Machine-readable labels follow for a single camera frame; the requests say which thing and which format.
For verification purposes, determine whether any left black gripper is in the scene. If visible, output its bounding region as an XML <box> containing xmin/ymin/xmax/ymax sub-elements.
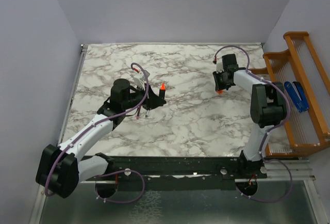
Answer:
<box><xmin>123</xmin><ymin>83</ymin><xmax>166</xmax><ymax>110</ymax></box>

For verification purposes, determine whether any black orange highlighter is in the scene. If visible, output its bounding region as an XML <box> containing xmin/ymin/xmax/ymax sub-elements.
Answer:
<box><xmin>159</xmin><ymin>83</ymin><xmax>166</xmax><ymax>100</ymax></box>

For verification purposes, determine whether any red ink pen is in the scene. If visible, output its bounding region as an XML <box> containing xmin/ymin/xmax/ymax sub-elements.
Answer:
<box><xmin>136</xmin><ymin>106</ymin><xmax>141</xmax><ymax>119</ymax></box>

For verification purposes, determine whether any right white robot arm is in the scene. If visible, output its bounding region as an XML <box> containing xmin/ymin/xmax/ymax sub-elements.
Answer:
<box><xmin>212</xmin><ymin>54</ymin><xmax>287</xmax><ymax>178</ymax></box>

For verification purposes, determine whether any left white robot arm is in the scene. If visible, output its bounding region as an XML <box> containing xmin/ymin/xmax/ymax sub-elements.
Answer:
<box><xmin>36</xmin><ymin>78</ymin><xmax>166</xmax><ymax>198</ymax></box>

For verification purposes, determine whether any blue stapler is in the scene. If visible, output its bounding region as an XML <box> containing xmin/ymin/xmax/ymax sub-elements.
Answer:
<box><xmin>284</xmin><ymin>82</ymin><xmax>309</xmax><ymax>113</ymax></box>

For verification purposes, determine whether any wooden rack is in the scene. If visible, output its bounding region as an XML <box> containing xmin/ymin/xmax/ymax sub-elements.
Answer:
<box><xmin>251</xmin><ymin>31</ymin><xmax>329</xmax><ymax>157</ymax></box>

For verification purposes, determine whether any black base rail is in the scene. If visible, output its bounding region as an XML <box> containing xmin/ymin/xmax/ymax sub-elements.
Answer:
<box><xmin>84</xmin><ymin>155</ymin><xmax>269</xmax><ymax>191</ymax></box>

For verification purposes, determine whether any aluminium frame rail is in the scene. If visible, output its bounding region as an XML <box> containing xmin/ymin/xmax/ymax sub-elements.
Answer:
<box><xmin>29</xmin><ymin>44</ymin><xmax>88</xmax><ymax>223</ymax></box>

